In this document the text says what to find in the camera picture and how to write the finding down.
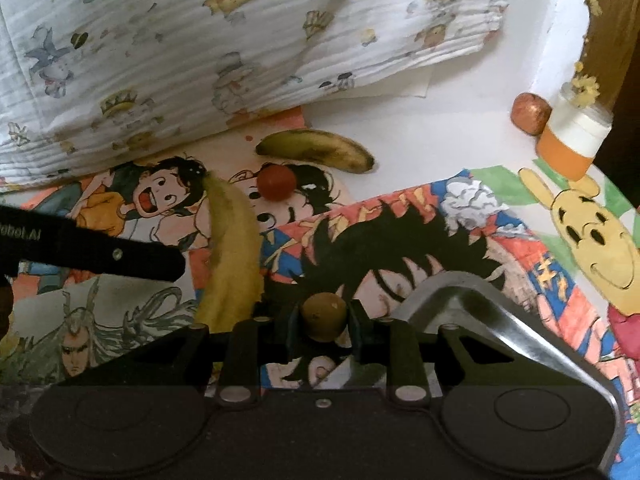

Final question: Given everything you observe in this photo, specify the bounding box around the orange white flower jar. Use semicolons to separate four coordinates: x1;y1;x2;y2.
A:
536;82;613;181

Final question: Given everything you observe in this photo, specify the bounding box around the brown kiwi fruit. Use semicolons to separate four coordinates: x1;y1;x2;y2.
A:
300;292;347;342

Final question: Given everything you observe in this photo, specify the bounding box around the small dark spotted banana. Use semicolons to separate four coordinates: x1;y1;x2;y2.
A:
255;129;375;174

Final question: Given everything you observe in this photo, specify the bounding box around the metal tray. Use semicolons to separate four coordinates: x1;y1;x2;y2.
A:
344;270;626;476

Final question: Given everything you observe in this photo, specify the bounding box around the yellow flower sprig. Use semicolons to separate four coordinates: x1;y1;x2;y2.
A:
572;0;606;109

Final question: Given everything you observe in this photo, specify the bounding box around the brown wooden post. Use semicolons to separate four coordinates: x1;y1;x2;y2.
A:
582;0;639;110

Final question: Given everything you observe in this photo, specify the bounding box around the colourful cartoon drawing mat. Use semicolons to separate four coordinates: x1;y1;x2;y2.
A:
1;112;639;479

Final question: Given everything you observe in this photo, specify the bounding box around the white cartoon printed cloth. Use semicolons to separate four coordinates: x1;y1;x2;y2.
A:
1;0;508;192

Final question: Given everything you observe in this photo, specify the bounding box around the red cherry tomato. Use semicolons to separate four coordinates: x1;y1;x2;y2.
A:
256;164;297;202

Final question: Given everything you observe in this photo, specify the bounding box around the large yellow stickered banana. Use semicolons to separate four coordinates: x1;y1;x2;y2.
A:
194;174;264;334

